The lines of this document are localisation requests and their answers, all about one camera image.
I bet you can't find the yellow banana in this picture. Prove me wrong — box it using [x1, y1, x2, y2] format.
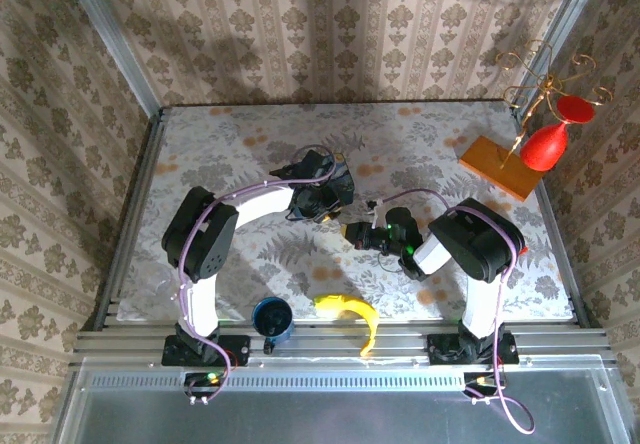
[313, 292, 380, 359]

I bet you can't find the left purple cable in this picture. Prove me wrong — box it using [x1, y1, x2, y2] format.
[177, 144, 337, 406]

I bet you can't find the small controller board with wires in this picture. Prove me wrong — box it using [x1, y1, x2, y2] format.
[462, 371, 506, 406]
[182, 369, 236, 406]

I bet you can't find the floral patterned table mat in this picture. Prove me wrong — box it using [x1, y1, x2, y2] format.
[117, 101, 574, 323]

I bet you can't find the grey metal sheet tray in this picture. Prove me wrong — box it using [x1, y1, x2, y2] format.
[52, 358, 634, 444]

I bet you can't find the slotted metal strip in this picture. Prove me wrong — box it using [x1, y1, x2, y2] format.
[82, 374, 469, 391]

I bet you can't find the aluminium side rail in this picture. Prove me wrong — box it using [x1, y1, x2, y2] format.
[94, 108, 169, 325]
[509, 106, 589, 325]

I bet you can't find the red wine glass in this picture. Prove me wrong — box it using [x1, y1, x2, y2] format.
[518, 94, 597, 173]

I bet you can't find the blue mug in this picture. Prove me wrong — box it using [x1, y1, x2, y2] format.
[251, 296, 296, 344]

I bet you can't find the orange wooden base board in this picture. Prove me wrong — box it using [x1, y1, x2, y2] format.
[458, 135, 546, 203]

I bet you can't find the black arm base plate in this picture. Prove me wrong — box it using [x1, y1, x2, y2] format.
[427, 333, 521, 365]
[162, 333, 251, 368]

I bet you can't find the thin black wire loop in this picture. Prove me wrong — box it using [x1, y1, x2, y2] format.
[377, 252, 404, 278]

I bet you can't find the aluminium long table rail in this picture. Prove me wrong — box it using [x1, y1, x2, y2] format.
[72, 321, 616, 368]

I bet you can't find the aluminium corner post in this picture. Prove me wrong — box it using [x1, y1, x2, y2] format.
[57, 0, 165, 115]
[512, 0, 610, 110]

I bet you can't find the gold wire glass rack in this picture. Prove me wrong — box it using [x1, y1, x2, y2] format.
[496, 38, 615, 170]

